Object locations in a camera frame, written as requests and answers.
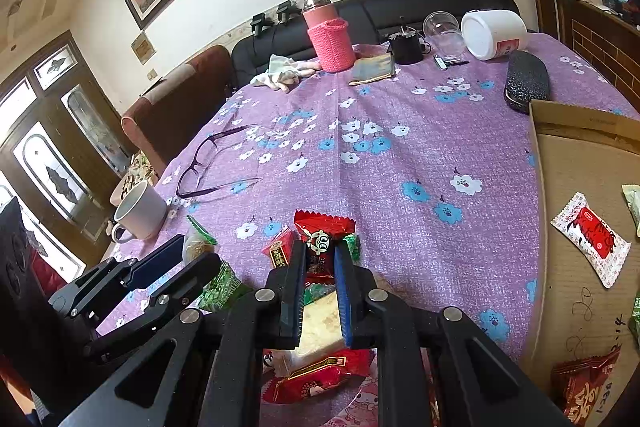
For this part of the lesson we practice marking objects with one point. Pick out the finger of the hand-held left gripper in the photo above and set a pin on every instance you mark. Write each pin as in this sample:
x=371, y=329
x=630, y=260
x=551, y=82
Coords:
x=195, y=277
x=155, y=264

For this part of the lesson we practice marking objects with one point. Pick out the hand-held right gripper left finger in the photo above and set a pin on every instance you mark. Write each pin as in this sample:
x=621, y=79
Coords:
x=299, y=307

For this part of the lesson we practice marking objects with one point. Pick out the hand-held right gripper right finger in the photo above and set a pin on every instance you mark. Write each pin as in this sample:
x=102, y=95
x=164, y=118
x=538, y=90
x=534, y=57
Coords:
x=344, y=307

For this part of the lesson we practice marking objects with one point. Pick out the pile of snack packets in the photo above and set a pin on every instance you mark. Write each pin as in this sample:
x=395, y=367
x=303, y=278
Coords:
x=320, y=332

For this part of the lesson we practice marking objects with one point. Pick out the red cartoon snack packet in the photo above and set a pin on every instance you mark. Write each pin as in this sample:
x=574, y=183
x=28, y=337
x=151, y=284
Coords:
x=320, y=237

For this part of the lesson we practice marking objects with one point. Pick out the pink cartoon snack packet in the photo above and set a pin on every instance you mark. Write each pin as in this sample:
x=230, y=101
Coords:
x=370, y=407

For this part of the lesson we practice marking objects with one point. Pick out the red gold snack packet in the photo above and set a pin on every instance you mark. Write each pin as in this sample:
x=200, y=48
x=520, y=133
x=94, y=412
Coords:
x=585, y=382

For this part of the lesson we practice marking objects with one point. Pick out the red white snack packet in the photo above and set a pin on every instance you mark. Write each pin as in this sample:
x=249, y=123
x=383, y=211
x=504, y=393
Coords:
x=590, y=237

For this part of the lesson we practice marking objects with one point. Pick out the cardboard box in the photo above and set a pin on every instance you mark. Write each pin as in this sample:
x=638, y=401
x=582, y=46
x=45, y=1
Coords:
x=565, y=157

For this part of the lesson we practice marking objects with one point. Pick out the green snack packet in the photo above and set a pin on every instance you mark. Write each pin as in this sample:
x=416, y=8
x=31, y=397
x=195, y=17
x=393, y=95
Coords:
x=636, y=312
x=632, y=212

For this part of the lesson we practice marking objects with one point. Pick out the white mug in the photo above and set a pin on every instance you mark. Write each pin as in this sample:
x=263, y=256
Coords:
x=142, y=209

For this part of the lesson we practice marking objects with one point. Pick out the red fabric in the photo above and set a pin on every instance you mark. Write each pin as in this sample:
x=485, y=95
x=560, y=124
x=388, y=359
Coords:
x=47, y=272

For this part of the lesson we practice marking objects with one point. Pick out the patterned dish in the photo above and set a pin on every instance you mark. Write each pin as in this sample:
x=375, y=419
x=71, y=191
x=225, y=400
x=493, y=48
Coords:
x=132, y=169

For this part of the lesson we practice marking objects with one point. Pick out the dark framed eyeglasses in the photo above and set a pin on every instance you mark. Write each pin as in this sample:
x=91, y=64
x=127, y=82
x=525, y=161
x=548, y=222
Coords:
x=192, y=169

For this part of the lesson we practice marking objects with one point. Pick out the brown chair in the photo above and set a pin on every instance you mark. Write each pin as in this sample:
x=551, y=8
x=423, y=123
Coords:
x=175, y=102

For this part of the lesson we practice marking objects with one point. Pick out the wooden door with glass panes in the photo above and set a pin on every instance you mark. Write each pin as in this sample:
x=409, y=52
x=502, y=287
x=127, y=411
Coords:
x=42, y=104

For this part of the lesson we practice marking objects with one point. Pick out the white crumpled cloth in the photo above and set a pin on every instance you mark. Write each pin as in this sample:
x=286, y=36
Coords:
x=280, y=74

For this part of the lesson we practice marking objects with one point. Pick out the small black device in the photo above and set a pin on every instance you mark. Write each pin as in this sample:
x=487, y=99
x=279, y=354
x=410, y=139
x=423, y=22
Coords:
x=262, y=26
x=287, y=12

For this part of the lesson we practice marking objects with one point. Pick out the small white lighter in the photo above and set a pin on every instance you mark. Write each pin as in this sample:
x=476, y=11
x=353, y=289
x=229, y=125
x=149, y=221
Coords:
x=440, y=62

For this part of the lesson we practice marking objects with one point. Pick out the small black container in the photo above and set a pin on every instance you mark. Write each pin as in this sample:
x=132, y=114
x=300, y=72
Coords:
x=405, y=49

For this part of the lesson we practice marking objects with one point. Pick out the pink flask with knitted sleeve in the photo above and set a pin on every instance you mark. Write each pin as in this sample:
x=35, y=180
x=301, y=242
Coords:
x=327, y=42

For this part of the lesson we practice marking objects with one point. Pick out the black pen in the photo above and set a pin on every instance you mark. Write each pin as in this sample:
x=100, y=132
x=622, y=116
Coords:
x=459, y=63

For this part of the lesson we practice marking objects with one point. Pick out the black glasses case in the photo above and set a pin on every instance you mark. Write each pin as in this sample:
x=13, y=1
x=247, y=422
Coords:
x=525, y=82

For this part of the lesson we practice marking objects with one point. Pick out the clear plastic cup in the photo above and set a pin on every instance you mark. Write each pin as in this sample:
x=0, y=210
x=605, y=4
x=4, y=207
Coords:
x=442, y=32

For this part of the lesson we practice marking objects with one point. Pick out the black sofa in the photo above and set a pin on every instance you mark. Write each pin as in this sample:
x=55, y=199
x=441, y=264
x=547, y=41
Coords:
x=370, y=14

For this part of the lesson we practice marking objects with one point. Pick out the white plastic jar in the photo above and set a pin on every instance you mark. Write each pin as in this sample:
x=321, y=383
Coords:
x=492, y=34

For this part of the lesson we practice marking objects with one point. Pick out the wooden cabinet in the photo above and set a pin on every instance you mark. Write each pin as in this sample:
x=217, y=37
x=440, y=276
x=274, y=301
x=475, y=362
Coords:
x=600, y=42

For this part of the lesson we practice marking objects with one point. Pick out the pile of assorted clutter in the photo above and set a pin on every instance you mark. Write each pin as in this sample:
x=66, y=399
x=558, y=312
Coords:
x=620, y=7

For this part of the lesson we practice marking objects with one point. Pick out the wall socket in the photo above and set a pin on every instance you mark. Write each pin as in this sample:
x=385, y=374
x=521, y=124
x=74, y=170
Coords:
x=152, y=74

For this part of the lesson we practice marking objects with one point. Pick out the small wall plaque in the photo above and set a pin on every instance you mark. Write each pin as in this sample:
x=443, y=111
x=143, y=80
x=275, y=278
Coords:
x=143, y=48

